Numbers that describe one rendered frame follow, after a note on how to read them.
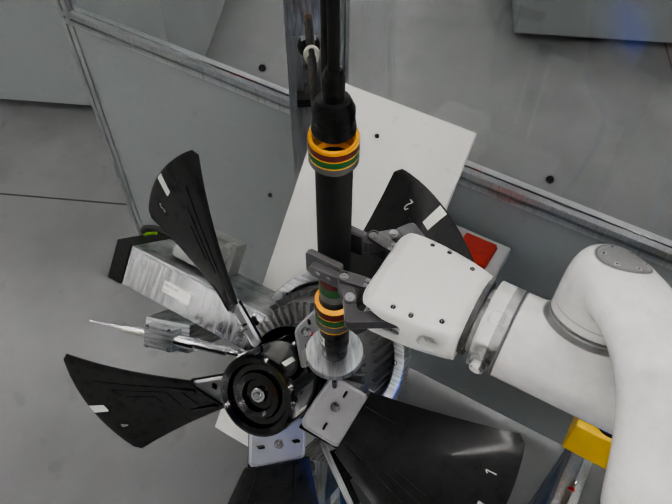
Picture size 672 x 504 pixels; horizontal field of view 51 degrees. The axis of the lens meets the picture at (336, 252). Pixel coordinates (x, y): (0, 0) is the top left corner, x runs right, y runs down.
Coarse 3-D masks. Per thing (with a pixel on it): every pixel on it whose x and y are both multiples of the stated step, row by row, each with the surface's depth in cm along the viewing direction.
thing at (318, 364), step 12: (312, 336) 87; (312, 348) 86; (348, 348) 86; (360, 348) 86; (312, 360) 85; (324, 360) 85; (348, 360) 85; (360, 360) 85; (324, 372) 84; (336, 372) 84; (348, 372) 84
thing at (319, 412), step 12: (348, 384) 101; (324, 396) 100; (336, 396) 100; (348, 396) 100; (360, 396) 100; (312, 408) 99; (324, 408) 99; (348, 408) 99; (360, 408) 99; (312, 420) 98; (324, 420) 98; (336, 420) 98; (348, 420) 98; (312, 432) 97; (324, 432) 97; (336, 432) 97; (336, 444) 96
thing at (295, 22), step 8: (288, 0) 111; (296, 0) 112; (304, 0) 112; (312, 0) 112; (288, 8) 113; (296, 8) 113; (304, 8) 113; (312, 8) 113; (288, 16) 114; (296, 16) 114; (312, 16) 114; (288, 24) 115; (296, 24) 115; (288, 32) 116; (296, 32) 116; (304, 32) 116; (320, 32) 117
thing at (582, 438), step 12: (576, 420) 111; (576, 432) 111; (588, 432) 109; (600, 432) 109; (564, 444) 116; (576, 444) 114; (588, 444) 112; (600, 444) 110; (588, 456) 114; (600, 456) 112
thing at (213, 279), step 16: (176, 160) 99; (192, 160) 96; (176, 176) 100; (192, 176) 97; (160, 192) 106; (176, 192) 102; (192, 192) 98; (176, 208) 103; (192, 208) 99; (208, 208) 96; (160, 224) 112; (176, 224) 107; (192, 224) 100; (208, 224) 97; (176, 240) 111; (192, 240) 103; (208, 240) 98; (192, 256) 108; (208, 256) 100; (208, 272) 103; (224, 272) 98; (224, 288) 100; (224, 304) 106
